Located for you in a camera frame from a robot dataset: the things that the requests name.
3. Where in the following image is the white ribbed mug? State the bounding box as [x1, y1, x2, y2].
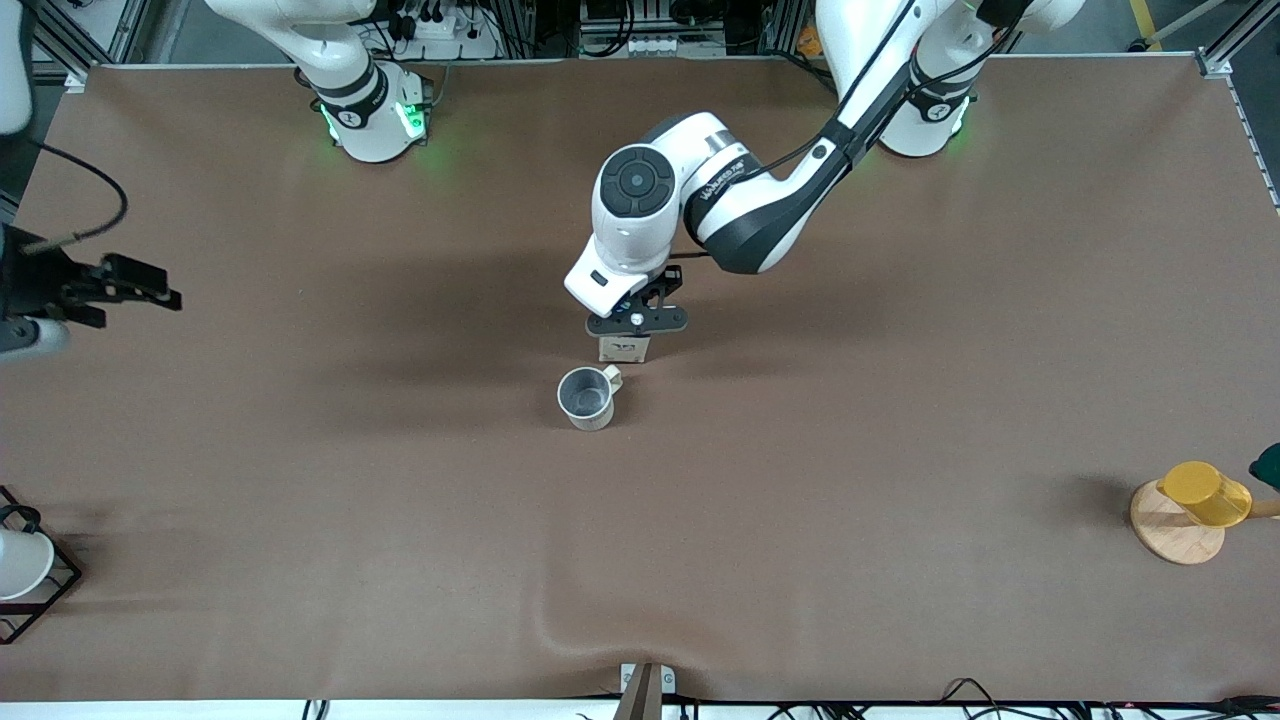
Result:
[556, 364, 625, 432]

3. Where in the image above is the plain white cup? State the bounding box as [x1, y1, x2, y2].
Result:
[0, 527, 55, 602]

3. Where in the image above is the yellow cup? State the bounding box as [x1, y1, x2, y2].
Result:
[1157, 461, 1253, 528]

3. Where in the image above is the white empty power strip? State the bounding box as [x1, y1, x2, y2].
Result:
[625, 35, 726, 58]

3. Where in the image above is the white power strip with plugs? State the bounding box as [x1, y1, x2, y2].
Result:
[395, 0, 501, 61]

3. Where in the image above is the wooden mug stand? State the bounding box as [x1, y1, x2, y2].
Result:
[1130, 480, 1280, 566]

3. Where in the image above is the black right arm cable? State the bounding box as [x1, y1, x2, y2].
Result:
[20, 140, 130, 253]

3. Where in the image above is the aluminium frame profile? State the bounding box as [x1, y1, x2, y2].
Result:
[1195, 0, 1280, 136]
[30, 0, 151, 93]

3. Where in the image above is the black wire rack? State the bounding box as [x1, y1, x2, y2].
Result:
[0, 486, 83, 645]

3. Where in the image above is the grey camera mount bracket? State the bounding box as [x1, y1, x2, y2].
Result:
[612, 662, 677, 720]

